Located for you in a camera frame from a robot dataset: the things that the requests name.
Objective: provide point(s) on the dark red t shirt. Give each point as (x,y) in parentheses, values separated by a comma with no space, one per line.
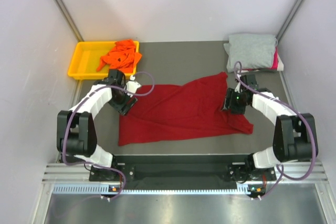
(171,112)

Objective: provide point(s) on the folded pink white t shirt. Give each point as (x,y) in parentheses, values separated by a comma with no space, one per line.
(277,65)

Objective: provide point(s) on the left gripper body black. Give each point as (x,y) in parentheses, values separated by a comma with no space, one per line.
(119,102)

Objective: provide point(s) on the aluminium frame rail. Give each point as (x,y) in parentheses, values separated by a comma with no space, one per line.
(73,174)

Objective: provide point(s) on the folded grey t shirt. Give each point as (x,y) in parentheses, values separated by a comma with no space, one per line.
(254,51)

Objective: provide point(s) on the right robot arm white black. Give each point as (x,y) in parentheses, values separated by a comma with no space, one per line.
(294,137)

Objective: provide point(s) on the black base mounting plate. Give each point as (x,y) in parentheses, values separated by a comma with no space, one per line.
(221,171)

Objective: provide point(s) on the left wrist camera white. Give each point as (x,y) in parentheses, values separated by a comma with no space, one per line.
(132,86)

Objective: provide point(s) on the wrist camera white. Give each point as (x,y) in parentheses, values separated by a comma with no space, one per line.
(237,88)
(132,86)

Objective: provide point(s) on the orange t shirt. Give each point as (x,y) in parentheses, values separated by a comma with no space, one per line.
(124,56)

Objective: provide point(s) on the yellow plastic bin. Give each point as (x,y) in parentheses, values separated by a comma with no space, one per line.
(86,59)

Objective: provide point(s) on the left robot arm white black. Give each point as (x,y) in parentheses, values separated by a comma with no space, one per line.
(76,133)

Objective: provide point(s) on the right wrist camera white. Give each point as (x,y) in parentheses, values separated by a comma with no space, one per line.
(237,88)

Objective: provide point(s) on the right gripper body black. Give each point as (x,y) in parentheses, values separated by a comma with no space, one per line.
(234,101)

